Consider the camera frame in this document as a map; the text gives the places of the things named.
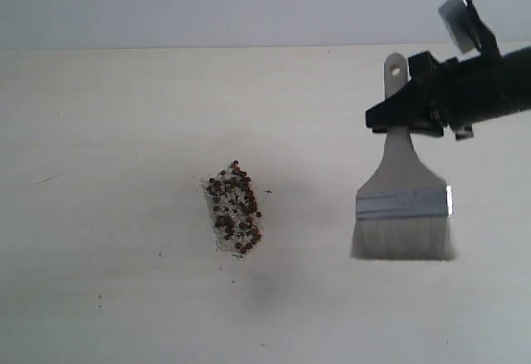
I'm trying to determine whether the red beans and rice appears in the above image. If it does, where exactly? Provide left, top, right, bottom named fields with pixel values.
left=202, top=159, right=263, bottom=259

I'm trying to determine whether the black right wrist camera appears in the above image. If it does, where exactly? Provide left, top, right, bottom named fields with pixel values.
left=438, top=0, right=480, bottom=54

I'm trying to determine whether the wooden handle paint brush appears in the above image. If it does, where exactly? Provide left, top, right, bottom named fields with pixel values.
left=351, top=53, right=456, bottom=261

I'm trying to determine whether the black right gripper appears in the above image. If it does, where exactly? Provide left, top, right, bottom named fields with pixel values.
left=365, top=46, right=530, bottom=140

